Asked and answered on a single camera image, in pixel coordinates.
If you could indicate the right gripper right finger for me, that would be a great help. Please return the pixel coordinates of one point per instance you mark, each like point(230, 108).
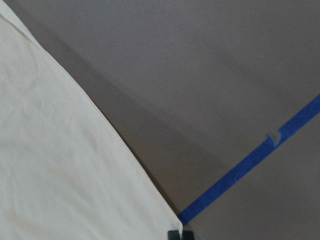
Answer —
point(188, 235)

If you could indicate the cream long-sleeve graphic shirt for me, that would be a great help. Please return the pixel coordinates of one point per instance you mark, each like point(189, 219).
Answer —
point(65, 173)

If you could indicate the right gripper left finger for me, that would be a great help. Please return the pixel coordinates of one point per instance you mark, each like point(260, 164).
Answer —
point(173, 235)

